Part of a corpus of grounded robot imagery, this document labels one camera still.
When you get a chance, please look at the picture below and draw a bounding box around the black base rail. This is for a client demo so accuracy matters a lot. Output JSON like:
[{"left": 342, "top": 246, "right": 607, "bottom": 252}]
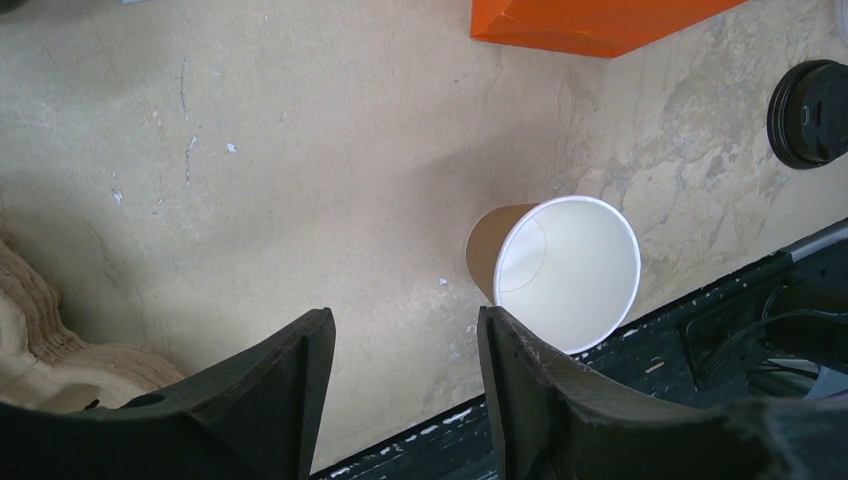
[{"left": 319, "top": 221, "right": 847, "bottom": 479}]

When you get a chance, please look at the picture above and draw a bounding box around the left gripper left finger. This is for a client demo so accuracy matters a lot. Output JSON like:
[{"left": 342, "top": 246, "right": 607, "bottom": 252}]
[{"left": 1, "top": 308, "right": 336, "bottom": 479}]

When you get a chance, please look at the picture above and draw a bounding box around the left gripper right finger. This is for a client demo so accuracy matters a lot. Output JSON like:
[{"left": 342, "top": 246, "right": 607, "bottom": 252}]
[{"left": 477, "top": 307, "right": 847, "bottom": 479}]

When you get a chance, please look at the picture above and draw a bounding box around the brown paper cup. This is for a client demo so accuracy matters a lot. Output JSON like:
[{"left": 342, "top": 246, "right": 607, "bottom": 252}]
[{"left": 465, "top": 196, "right": 641, "bottom": 354}]

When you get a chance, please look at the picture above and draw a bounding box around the pulp cup carrier tray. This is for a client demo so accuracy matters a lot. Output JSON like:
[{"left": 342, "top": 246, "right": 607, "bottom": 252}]
[{"left": 1, "top": 244, "right": 185, "bottom": 414}]

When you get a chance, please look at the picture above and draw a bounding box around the orange paper bag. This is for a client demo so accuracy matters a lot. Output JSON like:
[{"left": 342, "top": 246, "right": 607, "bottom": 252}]
[{"left": 470, "top": 0, "right": 743, "bottom": 58}]

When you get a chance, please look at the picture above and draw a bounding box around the black cup lid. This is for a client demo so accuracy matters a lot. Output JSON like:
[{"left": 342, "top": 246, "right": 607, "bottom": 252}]
[{"left": 766, "top": 59, "right": 847, "bottom": 170}]

